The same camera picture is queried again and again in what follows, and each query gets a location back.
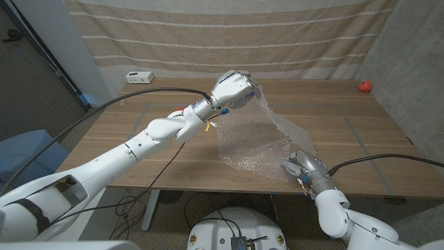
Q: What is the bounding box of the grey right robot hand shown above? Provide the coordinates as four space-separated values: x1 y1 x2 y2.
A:
281 149 336 194

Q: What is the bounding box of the black torso cable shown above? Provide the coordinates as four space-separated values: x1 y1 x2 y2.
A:
183 192 244 238

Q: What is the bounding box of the beige striped backdrop cloth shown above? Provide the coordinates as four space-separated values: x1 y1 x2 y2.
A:
64 0 398 81

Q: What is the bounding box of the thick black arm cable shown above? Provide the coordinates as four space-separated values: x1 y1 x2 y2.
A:
327 153 444 176
0 87 212 197

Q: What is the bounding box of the clear bubble wrap sheet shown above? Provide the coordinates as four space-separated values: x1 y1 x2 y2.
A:
216 85 316 183

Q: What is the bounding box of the grey table leg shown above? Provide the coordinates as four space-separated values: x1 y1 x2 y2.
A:
141 189 162 233

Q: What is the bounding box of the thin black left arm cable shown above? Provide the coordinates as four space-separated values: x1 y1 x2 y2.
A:
50 141 187 225

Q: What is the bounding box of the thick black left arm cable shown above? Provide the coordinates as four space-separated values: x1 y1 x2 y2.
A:
0 87 212 197

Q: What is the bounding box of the white power strip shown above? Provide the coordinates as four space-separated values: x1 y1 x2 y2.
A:
125 71 155 85

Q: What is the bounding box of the black looped floor cable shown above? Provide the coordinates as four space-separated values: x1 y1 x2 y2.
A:
109 190 155 241

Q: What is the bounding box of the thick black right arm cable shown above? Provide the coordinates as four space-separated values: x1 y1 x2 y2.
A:
327 153 444 176

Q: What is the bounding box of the grey box on torso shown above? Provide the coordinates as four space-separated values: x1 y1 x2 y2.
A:
230 235 248 250

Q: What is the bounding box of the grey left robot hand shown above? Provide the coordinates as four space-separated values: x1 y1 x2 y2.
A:
210 69 262 110

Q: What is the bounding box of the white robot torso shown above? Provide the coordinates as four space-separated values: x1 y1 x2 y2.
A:
186 206 289 250

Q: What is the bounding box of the black door handle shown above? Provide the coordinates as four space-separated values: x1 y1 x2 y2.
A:
2 28 24 43

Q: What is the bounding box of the blue chair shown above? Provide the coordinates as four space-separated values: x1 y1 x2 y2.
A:
0 128 70 188

